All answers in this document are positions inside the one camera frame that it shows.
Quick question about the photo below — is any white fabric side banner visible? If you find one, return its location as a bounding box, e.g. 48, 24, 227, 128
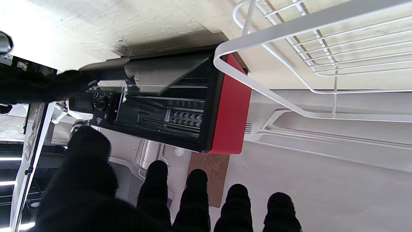
10, 102, 57, 232

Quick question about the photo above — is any black oven knob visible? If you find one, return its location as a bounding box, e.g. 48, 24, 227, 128
95, 96, 110, 112

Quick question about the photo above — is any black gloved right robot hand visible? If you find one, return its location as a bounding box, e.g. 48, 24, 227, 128
0, 64, 98, 104

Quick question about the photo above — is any red black toaster oven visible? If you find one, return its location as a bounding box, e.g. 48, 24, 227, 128
69, 43, 252, 154

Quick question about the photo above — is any white wire dish rack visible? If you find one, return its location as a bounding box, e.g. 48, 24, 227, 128
213, 0, 412, 123

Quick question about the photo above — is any printed kitchen backdrop banner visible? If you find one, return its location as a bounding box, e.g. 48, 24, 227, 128
100, 90, 412, 232

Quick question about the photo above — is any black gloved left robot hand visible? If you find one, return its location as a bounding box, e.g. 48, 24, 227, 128
32, 126, 302, 232

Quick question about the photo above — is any white robot unit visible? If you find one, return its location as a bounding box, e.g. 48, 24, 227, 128
51, 101, 85, 129

